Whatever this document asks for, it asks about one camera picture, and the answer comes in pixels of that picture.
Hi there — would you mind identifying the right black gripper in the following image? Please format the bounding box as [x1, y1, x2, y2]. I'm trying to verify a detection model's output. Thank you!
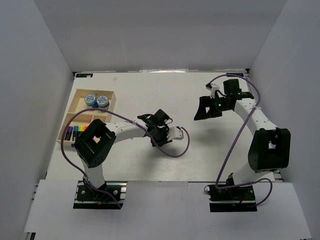
[194, 95, 232, 121]

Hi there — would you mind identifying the blue slime jar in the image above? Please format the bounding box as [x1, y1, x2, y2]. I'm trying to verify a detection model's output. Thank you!
[96, 95, 110, 109]
[84, 94, 99, 108]

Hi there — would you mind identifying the yellow cap highlighter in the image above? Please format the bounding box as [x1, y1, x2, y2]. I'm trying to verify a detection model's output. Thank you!
[77, 125, 85, 138]

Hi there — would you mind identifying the blue cap highlighter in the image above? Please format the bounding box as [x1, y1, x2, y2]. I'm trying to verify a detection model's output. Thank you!
[72, 125, 79, 142]

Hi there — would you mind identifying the purple cap highlighter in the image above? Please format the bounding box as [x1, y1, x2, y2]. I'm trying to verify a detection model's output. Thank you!
[64, 126, 73, 141]

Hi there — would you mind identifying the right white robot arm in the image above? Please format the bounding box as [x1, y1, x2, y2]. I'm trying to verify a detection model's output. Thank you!
[194, 74, 291, 200]

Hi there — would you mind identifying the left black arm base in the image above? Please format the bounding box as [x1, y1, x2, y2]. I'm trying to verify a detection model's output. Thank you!
[73, 181, 127, 210]

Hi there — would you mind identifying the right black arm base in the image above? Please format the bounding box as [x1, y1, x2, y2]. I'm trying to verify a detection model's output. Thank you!
[203, 184, 258, 213]

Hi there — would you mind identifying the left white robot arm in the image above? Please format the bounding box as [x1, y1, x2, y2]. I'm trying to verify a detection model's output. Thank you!
[75, 109, 183, 200]

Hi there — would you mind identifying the wooden compartment tray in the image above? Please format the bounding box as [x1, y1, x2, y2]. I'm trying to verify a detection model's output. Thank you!
[55, 88, 118, 147]

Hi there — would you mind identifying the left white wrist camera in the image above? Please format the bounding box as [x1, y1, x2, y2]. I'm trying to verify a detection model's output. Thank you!
[167, 126, 184, 141]

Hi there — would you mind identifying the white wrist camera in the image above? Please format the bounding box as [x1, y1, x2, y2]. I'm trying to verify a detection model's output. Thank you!
[205, 82, 220, 99]
[167, 126, 184, 141]

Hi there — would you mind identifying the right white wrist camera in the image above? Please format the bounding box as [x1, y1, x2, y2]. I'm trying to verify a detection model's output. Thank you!
[205, 82, 220, 99]

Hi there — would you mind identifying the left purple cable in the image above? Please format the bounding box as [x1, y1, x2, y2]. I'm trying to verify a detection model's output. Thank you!
[59, 109, 191, 210]

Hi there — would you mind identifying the purple cable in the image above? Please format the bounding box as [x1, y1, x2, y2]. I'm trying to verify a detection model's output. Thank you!
[59, 109, 191, 210]
[209, 74, 274, 206]

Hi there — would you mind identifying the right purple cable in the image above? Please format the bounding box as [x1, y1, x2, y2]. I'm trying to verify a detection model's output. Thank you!
[209, 74, 274, 206]

